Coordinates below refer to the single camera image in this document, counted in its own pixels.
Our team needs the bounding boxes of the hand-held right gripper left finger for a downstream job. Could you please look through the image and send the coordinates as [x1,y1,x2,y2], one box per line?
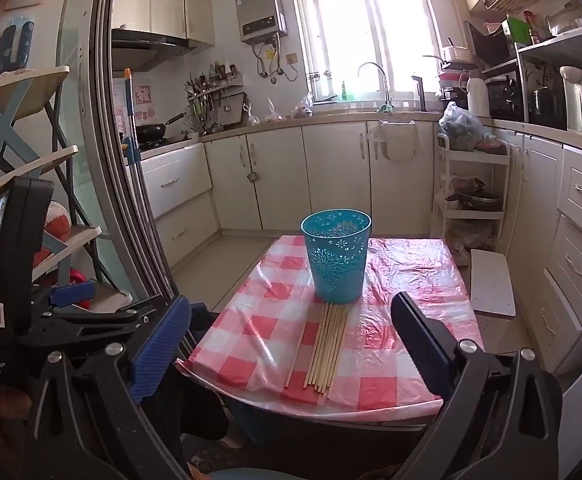
[24,296,193,480]

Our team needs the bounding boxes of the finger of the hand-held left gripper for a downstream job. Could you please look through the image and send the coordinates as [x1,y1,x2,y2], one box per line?
[46,300,159,342]
[31,280,97,312]

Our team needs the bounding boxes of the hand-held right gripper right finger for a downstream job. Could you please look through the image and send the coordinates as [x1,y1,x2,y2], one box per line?
[390,291,564,480]

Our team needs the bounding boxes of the row of wooden chopsticks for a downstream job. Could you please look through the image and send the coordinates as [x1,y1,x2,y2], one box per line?
[284,301,348,401]

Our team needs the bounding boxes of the blue perforated plastic bucket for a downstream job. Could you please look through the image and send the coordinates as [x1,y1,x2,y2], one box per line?
[301,208,373,305]

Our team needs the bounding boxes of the red checked plastic tablecloth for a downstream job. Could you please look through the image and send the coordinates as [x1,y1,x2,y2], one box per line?
[176,235,486,423]

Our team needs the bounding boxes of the person's dark trousers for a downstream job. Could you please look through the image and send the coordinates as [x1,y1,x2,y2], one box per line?
[170,304,233,442]

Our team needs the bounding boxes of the white low stool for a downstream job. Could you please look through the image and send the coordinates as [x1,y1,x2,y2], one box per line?
[470,249,516,320]

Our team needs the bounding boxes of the crumpled clear plastic bag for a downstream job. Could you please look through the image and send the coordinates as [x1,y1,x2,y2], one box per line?
[450,220,498,262]

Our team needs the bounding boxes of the folding rack with white shelves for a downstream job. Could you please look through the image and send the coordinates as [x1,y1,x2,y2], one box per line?
[0,66,103,311]

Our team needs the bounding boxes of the black frying pan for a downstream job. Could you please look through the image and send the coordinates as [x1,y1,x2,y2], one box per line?
[136,112,188,144]

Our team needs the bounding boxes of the white rolling trolley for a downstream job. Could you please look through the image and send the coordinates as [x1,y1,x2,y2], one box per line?
[435,132,512,257]

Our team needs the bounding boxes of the white kitchen base cabinets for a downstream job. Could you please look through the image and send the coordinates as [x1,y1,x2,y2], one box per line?
[138,119,582,376]

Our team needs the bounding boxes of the white bag holder on door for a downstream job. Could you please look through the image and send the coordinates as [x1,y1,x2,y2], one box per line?
[368,120,420,163]

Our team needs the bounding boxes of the plastic bag of greens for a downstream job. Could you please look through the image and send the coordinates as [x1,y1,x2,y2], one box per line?
[438,101,498,153]

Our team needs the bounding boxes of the range hood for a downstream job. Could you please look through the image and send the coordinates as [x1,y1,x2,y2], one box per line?
[111,29,198,72]

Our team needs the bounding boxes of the black slim faucet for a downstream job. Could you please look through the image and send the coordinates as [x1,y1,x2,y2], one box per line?
[412,75,428,112]

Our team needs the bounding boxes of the white thermos jug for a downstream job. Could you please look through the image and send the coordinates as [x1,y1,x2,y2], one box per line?
[467,71,492,119]

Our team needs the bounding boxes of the black toaster oven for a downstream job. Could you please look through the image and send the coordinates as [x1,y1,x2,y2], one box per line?
[486,74,526,122]

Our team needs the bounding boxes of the tied plastic bag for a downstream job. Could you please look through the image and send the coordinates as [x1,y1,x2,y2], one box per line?
[263,99,288,124]
[291,94,315,120]

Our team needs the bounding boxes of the chrome sink faucet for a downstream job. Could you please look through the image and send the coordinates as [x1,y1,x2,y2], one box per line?
[357,62,392,107]

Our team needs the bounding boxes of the stack of dishes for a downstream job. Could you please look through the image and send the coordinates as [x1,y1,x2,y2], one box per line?
[438,45,472,102]

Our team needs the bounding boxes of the white electric kettle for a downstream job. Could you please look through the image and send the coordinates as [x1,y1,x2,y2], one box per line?
[560,66,582,134]

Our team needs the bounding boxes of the black microwave oven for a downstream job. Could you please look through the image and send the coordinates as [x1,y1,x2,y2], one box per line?
[465,20,518,69]

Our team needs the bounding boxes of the kitchen window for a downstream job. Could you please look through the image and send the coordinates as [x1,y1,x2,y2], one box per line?
[291,0,446,107]

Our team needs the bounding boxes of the white appliance shelf rack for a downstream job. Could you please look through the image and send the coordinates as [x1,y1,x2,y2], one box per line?
[513,25,582,132]

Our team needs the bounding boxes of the sliding door frame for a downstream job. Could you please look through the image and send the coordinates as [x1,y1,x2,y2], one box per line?
[68,0,184,313]

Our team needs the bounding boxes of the red paper wall stickers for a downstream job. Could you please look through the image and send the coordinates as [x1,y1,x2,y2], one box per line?
[114,85,155,127]

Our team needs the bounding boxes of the wall utensil rack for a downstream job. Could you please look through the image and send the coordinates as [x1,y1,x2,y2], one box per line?
[186,72,248,134]

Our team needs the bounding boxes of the white upper wall cabinets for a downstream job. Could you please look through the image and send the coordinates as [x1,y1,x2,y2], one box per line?
[111,0,217,47]

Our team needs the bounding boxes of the grey wall water heater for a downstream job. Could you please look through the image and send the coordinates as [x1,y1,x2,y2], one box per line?
[234,0,288,44]

